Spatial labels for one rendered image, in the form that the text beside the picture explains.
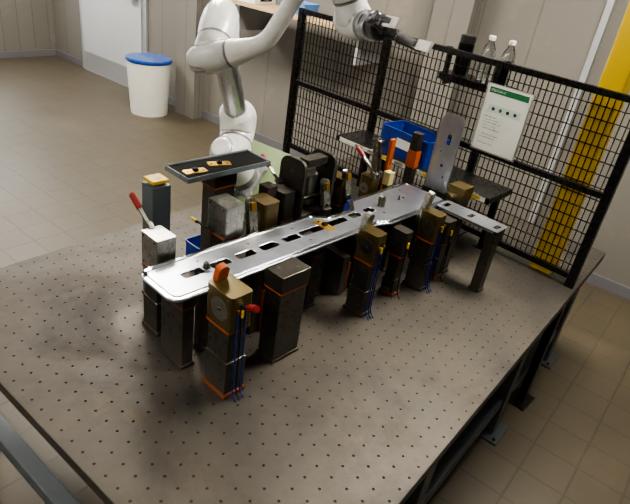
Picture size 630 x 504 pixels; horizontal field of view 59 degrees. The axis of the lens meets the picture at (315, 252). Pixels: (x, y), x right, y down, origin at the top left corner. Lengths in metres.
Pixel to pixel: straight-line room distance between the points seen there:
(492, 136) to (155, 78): 4.20
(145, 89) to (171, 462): 5.08
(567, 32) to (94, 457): 3.74
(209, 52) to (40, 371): 1.19
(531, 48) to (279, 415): 3.33
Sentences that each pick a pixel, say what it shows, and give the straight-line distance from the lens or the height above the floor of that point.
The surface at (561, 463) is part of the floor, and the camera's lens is 2.95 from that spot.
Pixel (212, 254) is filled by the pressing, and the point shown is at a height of 1.00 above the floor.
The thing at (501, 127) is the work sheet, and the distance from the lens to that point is 2.74.
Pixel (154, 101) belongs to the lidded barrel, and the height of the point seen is 0.17.
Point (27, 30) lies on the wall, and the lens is 8.68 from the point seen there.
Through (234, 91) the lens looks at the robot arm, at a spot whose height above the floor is 1.30.
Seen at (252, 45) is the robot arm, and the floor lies 1.56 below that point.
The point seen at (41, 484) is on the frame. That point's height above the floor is 0.23.
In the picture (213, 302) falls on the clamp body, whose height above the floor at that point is 1.01.
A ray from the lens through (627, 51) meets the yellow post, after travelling 2.58.
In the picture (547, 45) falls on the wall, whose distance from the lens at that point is 4.35.
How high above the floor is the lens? 1.92
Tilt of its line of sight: 29 degrees down
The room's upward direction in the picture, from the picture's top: 9 degrees clockwise
